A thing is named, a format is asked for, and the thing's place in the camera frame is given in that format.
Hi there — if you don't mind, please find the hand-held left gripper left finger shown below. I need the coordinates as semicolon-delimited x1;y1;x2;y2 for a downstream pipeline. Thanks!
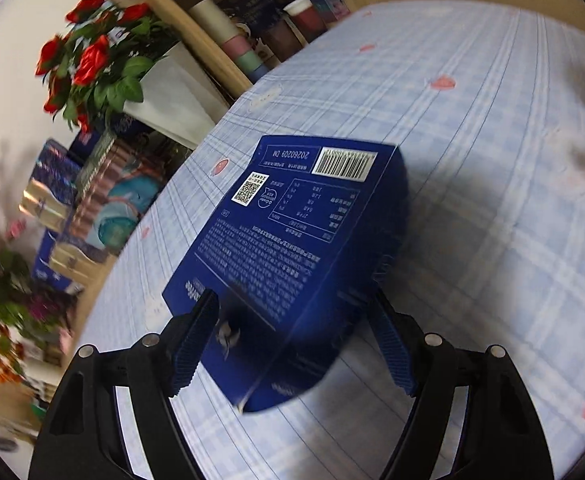
27;300;221;480

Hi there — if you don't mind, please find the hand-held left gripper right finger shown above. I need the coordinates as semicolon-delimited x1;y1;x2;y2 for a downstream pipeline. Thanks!
369;292;550;480

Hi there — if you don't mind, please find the dark blue cardboard box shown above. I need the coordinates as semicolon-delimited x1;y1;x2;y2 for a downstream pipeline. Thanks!
162;134;413;415

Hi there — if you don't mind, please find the silver blue gift box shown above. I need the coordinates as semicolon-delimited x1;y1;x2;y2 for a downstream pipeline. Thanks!
47;232;114;272

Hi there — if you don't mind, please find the purple flower bunch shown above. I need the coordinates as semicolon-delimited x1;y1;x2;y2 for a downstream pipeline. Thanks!
25;292;74;332

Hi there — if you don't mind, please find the blue white carton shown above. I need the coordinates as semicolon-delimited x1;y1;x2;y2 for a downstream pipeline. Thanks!
32;230;86;294

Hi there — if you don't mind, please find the pink teal shrink-wrapped pack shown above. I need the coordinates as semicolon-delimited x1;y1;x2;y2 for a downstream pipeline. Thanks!
65;140;168;257

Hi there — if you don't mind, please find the dark green flat box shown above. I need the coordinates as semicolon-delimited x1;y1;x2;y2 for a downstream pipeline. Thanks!
75;132;118;196

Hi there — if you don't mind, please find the gold and blue gift box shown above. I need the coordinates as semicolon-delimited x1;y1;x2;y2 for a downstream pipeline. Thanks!
20;140;82;231

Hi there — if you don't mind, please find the small dark blue box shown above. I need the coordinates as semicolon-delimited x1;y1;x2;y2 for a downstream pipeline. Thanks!
70;127;98;156

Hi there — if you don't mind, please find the red rose plant white pot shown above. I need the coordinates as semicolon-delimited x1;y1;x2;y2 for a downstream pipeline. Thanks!
35;0;228;151

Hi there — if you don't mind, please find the stack of pastel paper cups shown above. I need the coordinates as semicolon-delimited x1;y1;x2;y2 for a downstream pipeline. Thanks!
190;0;274;84

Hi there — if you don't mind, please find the wooden shelf unit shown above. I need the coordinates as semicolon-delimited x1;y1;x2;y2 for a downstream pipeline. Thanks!
57;0;389;102

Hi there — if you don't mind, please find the brown glass cup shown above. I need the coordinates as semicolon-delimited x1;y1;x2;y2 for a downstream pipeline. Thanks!
262;22;306;61

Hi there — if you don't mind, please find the brown cup white lid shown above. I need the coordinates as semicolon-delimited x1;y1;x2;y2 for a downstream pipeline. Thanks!
282;0;326;41

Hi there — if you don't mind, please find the dark blue printed box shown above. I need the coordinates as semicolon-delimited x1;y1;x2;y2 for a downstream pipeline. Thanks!
222;0;284;17

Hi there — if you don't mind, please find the small purple box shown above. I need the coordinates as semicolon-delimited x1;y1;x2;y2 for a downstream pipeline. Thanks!
309;0;351;21

